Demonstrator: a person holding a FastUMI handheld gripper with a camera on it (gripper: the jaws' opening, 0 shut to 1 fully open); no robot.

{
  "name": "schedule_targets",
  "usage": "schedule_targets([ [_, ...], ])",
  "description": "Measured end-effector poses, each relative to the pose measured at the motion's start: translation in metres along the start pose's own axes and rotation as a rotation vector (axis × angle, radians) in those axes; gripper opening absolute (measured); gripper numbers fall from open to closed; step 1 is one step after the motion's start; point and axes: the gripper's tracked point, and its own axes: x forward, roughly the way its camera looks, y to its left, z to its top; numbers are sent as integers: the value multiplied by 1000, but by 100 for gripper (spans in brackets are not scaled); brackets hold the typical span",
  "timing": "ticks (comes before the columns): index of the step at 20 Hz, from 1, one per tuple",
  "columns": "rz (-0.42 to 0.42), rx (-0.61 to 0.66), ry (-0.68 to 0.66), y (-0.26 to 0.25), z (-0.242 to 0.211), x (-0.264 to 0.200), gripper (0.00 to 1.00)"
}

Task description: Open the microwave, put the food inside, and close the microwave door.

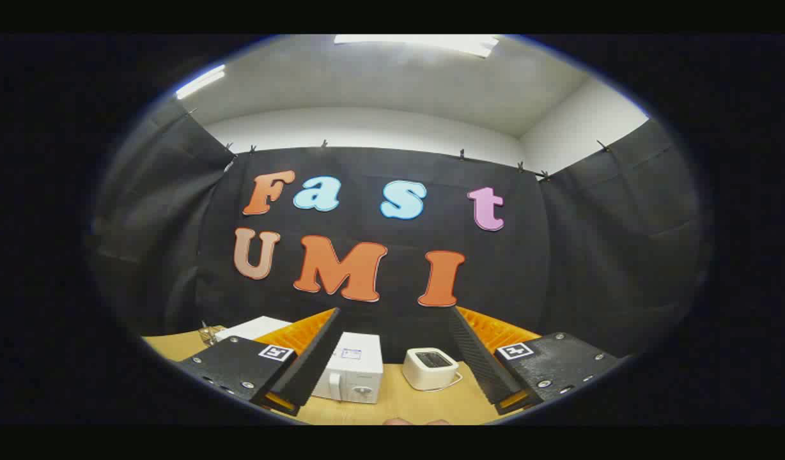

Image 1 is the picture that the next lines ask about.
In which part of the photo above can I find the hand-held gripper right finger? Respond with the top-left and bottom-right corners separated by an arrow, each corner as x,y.
447,305 -> 623,416

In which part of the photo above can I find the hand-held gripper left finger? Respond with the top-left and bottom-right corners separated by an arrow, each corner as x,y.
175,308 -> 342,417

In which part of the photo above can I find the white microwave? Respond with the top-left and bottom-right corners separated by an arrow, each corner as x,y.
215,316 -> 385,404

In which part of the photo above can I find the cream white toaster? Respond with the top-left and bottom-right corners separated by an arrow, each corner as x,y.
402,347 -> 460,392

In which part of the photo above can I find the row of black clips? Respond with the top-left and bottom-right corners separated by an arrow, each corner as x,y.
188,109 -> 614,183

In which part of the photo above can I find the small ceiling light panel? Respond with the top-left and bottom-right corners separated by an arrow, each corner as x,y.
175,64 -> 227,100

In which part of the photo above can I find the white toaster cable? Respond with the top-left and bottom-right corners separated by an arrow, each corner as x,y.
424,372 -> 464,392

